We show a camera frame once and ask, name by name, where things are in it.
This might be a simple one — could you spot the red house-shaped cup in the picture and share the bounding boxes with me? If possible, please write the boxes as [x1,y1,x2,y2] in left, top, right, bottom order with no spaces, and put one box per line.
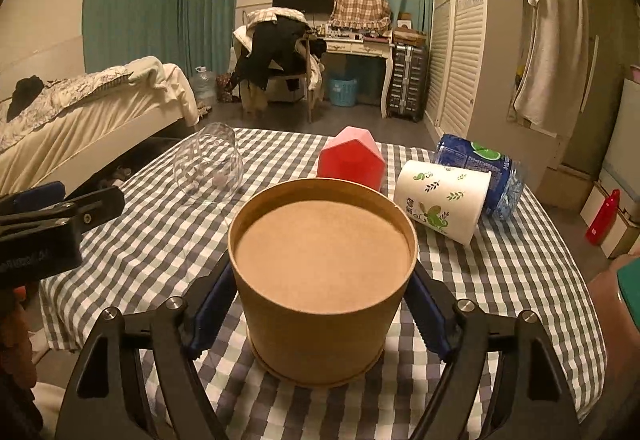
[317,125,387,194]

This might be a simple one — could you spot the red bottle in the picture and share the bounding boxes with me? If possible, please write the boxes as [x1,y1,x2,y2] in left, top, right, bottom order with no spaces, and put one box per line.
[585,188,621,246]

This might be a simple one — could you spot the bed with cream bedding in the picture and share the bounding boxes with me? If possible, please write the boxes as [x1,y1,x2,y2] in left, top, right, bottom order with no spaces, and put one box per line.
[0,57,201,197]

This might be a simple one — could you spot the large water jug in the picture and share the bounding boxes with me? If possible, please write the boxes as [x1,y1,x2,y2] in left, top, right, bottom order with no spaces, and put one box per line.
[192,66,217,104]

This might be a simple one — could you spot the person's leg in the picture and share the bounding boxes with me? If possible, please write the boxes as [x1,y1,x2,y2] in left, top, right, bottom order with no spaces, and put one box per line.
[587,254,640,440]

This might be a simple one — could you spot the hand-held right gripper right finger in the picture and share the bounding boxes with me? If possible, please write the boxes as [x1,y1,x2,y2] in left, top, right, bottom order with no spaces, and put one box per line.
[404,260,583,440]

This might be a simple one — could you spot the white louvred wardrobe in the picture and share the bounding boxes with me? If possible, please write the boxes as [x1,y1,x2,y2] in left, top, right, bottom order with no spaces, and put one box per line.
[424,0,489,139]

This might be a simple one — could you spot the black garment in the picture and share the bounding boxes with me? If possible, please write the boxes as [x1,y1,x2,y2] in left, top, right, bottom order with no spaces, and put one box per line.
[7,75,47,122]

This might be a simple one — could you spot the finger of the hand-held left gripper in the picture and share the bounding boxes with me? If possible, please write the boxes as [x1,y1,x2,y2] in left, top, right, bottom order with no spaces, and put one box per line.
[47,186,126,241]
[0,181,67,217]

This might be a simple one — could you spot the chair piled with clothes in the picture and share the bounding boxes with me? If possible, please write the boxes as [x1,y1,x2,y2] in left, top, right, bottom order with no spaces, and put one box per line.
[231,7,327,122]

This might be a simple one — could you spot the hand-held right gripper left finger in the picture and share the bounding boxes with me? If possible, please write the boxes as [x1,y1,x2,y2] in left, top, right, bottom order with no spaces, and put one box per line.
[59,256,242,440]

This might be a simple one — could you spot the blue plastic basket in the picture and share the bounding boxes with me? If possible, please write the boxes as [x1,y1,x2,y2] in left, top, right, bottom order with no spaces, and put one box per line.
[328,77,359,108]

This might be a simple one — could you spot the brown paper cup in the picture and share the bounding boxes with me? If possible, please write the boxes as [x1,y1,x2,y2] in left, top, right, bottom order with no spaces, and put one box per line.
[227,177,419,390]

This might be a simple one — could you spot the white storage boxes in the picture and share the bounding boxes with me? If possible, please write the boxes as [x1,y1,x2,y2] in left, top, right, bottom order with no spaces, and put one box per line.
[579,179,640,259]

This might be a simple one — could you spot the white leaf-print paper cup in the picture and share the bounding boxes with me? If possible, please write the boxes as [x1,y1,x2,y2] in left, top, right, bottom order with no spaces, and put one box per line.
[393,159,493,246]

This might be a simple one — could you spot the brown box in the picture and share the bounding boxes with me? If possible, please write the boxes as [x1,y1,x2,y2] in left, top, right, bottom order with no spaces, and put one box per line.
[392,26,428,47]

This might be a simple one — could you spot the dark suitcase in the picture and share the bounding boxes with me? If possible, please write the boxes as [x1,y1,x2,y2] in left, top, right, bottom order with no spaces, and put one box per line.
[387,42,429,123]

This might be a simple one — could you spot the hanging white towel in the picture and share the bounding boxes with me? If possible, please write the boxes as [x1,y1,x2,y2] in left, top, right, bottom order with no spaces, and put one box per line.
[513,0,592,129]

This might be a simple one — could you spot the clear glass cup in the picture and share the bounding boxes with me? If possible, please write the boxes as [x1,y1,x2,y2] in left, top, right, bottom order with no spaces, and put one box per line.
[173,122,245,205]

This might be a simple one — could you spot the checkered tablecloth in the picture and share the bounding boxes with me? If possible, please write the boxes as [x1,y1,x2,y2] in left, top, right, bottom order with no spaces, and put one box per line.
[39,127,609,440]

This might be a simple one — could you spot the white desk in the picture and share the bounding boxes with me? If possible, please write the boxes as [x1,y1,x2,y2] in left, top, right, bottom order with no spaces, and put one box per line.
[314,27,396,119]

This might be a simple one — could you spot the blue plastic water bottle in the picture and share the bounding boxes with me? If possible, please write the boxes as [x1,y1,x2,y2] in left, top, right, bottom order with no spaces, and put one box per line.
[432,133,529,221]

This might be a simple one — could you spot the plaid cloth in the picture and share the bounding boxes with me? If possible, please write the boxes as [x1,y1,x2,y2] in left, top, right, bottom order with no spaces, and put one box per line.
[327,0,394,31]

